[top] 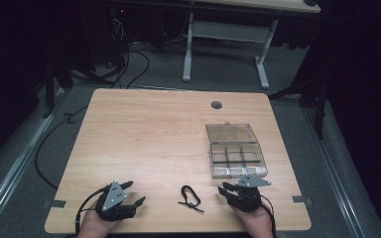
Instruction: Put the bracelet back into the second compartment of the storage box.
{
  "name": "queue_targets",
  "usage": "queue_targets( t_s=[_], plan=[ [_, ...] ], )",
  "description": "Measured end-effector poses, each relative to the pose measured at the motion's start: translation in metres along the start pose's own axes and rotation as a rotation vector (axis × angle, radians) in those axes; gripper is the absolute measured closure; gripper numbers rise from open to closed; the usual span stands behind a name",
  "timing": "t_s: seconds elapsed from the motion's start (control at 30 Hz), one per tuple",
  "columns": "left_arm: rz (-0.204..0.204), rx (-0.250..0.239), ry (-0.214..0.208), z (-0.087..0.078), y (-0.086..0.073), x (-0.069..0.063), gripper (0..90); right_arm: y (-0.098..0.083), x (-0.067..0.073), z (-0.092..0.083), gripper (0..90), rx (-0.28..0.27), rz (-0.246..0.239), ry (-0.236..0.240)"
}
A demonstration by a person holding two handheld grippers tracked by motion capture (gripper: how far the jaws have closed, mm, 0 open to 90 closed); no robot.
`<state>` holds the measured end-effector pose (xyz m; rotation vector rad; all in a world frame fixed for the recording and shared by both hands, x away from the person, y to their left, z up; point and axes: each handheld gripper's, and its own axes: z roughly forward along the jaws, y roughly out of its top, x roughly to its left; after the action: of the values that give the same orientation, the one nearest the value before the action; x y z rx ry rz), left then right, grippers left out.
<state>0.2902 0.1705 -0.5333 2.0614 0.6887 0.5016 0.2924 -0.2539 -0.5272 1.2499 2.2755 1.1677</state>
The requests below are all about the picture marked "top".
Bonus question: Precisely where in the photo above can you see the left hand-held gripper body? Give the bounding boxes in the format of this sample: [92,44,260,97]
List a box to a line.
[94,179,137,222]

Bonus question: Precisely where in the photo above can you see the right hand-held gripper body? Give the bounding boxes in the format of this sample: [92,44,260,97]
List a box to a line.
[226,175,273,213]

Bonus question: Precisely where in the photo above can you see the clear plastic compartment box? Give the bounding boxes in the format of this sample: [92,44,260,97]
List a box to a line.
[204,122,269,180]

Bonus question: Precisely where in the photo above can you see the black cord bracelet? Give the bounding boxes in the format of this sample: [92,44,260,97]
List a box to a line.
[178,184,205,214]

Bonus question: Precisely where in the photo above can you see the person's right hand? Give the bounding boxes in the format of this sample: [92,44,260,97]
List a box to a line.
[230,203,275,238]

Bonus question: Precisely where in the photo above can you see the person's left hand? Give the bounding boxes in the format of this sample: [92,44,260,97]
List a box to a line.
[76,201,122,238]

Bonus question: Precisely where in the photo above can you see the grey tape strip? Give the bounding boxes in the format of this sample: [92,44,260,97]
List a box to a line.
[292,194,314,204]
[47,199,67,209]

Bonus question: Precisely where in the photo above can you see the black metal stand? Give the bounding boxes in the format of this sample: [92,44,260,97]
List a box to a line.
[41,49,75,120]

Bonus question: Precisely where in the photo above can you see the black tripod stand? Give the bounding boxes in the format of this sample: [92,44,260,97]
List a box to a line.
[267,0,336,141]

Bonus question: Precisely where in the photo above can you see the white-framed wooden desk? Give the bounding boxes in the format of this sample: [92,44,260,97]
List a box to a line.
[118,0,322,90]

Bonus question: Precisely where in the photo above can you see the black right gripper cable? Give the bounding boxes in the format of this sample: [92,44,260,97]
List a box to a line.
[260,193,278,238]

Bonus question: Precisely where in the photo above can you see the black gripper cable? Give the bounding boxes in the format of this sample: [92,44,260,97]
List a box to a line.
[260,193,278,238]
[74,185,109,236]

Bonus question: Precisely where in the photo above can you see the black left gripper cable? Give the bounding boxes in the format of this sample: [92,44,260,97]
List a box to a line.
[74,185,109,236]

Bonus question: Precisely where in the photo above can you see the metal floor rail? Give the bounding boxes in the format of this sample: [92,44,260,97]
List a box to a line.
[0,86,69,229]
[300,98,368,238]

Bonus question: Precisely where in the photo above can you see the long black floor cable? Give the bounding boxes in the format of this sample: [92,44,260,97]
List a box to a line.
[34,104,91,191]

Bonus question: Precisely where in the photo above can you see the bundle of black floor cables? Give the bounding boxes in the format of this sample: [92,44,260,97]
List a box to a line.
[68,8,192,90]

